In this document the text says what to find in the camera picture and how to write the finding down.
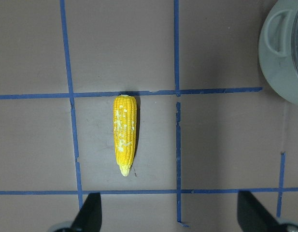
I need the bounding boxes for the yellow toy corn cob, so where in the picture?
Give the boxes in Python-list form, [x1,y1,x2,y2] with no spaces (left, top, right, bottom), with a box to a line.
[113,95,137,177]

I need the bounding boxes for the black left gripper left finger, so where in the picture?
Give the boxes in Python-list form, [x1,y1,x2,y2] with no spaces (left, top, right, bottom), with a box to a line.
[71,192,101,232]

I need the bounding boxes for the grey-green cooking pot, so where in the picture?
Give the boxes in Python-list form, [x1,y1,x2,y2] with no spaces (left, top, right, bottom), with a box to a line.
[258,0,298,105]

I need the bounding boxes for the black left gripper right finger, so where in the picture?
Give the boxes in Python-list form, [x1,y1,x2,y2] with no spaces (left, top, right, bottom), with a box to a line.
[237,190,287,232]

